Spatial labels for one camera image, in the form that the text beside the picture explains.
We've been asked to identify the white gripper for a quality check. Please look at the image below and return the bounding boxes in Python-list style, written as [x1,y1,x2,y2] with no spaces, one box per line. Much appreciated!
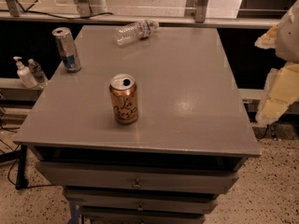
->
[254,0,299,125]

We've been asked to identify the orange LaCroix can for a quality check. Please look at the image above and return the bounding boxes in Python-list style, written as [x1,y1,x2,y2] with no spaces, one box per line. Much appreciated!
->
[109,74,138,124]

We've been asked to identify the clear plastic water bottle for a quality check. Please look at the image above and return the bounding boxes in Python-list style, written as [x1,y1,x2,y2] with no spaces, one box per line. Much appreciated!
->
[114,20,159,46]

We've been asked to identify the silver blue energy drink can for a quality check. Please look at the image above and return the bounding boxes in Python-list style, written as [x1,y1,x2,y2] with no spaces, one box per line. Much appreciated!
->
[52,27,81,73]

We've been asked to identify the small clear bottle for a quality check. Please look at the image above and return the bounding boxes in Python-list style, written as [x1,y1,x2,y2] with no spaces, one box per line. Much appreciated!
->
[28,59,48,86]

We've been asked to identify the white pump dispenser bottle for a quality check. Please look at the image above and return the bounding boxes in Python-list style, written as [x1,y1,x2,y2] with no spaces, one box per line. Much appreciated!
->
[13,56,37,89]

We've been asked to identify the grey drawer cabinet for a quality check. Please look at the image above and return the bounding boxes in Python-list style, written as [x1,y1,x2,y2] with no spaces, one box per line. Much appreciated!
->
[15,26,260,224]

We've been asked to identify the top grey drawer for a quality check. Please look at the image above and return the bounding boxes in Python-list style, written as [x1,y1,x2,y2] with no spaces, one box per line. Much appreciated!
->
[36,161,238,194]

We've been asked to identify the grey drawer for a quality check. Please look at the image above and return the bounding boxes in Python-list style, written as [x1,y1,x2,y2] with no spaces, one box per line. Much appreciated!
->
[64,189,218,214]
[81,206,205,224]
[36,161,238,194]

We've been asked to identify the middle grey drawer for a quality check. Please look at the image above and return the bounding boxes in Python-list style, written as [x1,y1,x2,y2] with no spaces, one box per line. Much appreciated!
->
[64,189,218,214]

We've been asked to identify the bottom grey drawer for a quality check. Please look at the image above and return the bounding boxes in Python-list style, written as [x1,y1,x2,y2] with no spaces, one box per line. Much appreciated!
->
[81,206,205,224]

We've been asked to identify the black metal stand leg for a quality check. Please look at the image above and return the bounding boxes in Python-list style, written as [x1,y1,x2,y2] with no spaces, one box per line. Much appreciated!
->
[16,146,28,190]

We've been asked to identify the black cable on ledge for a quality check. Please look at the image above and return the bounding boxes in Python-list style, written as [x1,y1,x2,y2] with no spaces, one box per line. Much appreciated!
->
[0,0,115,20]

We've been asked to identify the black floor cables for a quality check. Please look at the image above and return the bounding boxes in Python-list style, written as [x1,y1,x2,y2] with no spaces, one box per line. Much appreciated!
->
[0,115,24,189]

